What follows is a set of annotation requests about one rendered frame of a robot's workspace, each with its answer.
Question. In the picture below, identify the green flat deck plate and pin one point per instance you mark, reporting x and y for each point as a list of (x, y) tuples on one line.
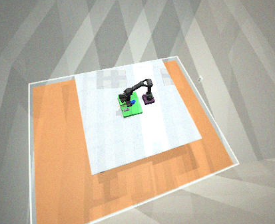
[(132, 110)]

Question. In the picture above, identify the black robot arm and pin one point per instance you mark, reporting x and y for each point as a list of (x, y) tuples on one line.
[(129, 91)]

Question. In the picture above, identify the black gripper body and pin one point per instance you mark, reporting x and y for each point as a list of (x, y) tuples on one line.
[(128, 102)]

